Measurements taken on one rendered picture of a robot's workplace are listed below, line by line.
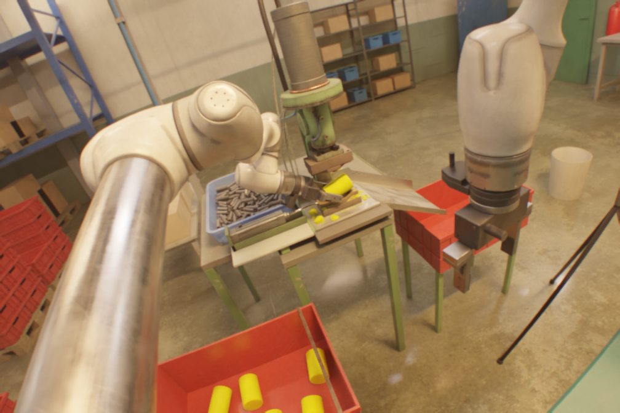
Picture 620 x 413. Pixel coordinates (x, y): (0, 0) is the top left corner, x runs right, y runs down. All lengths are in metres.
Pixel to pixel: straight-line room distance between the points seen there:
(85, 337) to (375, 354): 1.75
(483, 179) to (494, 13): 6.66
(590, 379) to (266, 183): 0.94
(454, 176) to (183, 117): 0.44
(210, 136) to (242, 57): 5.77
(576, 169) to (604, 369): 2.58
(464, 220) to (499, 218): 0.06
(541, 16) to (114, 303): 0.61
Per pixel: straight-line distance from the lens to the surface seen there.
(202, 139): 0.51
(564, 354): 2.05
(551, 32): 0.55
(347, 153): 1.12
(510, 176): 0.46
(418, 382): 1.83
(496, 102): 0.41
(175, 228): 2.39
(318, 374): 1.11
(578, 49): 6.63
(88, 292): 0.30
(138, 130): 0.51
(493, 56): 0.40
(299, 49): 1.00
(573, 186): 3.07
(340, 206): 1.19
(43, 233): 4.50
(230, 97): 0.48
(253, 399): 1.15
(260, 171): 1.05
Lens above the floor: 1.66
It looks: 31 degrees down
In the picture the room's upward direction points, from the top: 17 degrees counter-clockwise
